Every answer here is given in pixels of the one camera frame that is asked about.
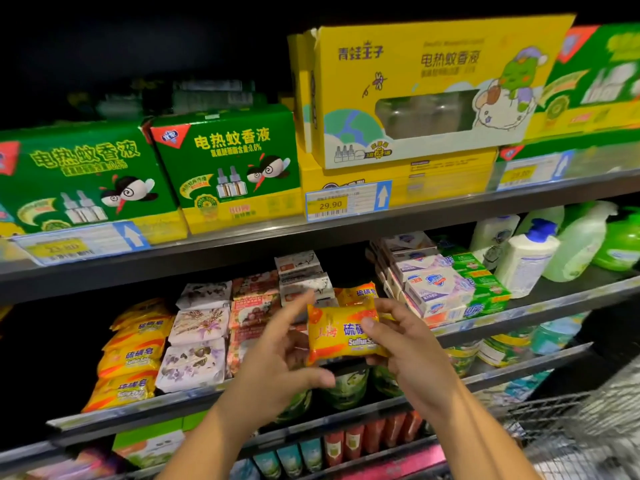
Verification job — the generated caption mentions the person's left hand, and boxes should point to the person's left hand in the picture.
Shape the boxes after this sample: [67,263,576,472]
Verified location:
[215,291,338,443]

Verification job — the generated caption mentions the person's right hand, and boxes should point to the person's right hand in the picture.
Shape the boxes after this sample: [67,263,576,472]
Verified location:
[362,297,465,423]

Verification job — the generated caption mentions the stack of white purple soap boxes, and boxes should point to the stack of white purple soap boxes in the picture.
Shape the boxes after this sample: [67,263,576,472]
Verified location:
[370,231,476,328]

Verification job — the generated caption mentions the stack of pink soap boxes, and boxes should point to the stack of pink soap boxes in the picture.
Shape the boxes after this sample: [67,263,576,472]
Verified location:
[227,269,311,379]

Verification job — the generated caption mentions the stack of floral soap boxes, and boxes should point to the stack of floral soap boxes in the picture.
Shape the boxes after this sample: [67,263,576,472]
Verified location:
[155,281,234,394]

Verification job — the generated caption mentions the yellow soap packet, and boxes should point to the yellow soap packet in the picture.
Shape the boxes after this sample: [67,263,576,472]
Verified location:
[97,339,166,381]
[305,301,391,366]
[82,373,158,414]
[103,317,176,351]
[110,297,173,331]

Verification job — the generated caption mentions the stack of yellow soap boxes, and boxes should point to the stack of yellow soap boxes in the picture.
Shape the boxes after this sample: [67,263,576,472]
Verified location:
[335,283,381,308]

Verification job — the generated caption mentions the stack of green soap boxes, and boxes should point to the stack of green soap boxes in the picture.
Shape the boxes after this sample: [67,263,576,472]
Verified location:
[445,253,513,321]

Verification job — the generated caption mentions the stack of white orange soap boxes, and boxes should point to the stack of white orange soap boxes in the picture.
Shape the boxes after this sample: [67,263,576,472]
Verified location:
[275,249,336,306]

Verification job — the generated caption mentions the white hand sanitizer bottle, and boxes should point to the white hand sanitizer bottle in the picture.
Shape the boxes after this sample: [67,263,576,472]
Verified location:
[470,215,521,261]
[493,217,561,299]

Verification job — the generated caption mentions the bright green hand sanitizer bottle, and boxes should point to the bright green hand sanitizer bottle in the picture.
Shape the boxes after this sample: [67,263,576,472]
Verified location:
[592,207,640,273]

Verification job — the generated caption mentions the row of blue white tubes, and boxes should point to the row of blue white tubes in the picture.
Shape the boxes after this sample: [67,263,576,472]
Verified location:
[230,435,326,480]

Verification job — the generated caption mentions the row of red tubes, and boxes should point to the row of red tubes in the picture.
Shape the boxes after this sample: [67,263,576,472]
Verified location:
[322,407,426,466]

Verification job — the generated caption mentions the teal packets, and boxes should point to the teal packets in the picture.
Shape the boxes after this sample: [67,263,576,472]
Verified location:
[480,369,551,406]

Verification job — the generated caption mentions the pink flat pack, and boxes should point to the pink flat pack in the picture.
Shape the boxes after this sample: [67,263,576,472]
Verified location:
[340,443,448,480]

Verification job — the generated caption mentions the green white carton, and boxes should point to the green white carton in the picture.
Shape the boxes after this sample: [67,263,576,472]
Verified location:
[112,419,186,469]

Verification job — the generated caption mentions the white blue price tag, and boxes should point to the white blue price tag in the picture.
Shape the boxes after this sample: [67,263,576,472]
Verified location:
[305,179,393,224]
[497,149,576,191]
[10,219,153,268]

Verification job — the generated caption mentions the flat yellow box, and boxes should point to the flat yellow box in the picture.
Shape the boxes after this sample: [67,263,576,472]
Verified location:
[298,145,501,224]

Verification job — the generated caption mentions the row of pink orange packets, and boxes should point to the row of pink orange packets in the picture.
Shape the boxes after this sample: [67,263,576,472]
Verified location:
[25,449,126,480]

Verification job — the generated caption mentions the green box mosquito print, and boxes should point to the green box mosquito print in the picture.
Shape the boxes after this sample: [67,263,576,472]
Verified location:
[150,105,304,236]
[0,119,189,246]

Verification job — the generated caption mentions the row of dark green packs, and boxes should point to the row of dark green packs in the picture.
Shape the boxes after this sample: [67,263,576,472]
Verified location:
[70,79,271,121]

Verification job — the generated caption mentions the large yellow box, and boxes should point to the large yellow box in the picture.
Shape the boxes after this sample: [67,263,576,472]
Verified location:
[288,15,576,171]

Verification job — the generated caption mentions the green yellow cartoon box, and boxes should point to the green yellow cartoon box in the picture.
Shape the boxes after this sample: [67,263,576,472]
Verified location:
[525,23,640,141]

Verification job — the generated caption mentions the wire basket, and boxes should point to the wire basket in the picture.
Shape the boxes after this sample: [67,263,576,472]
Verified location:
[510,359,640,480]

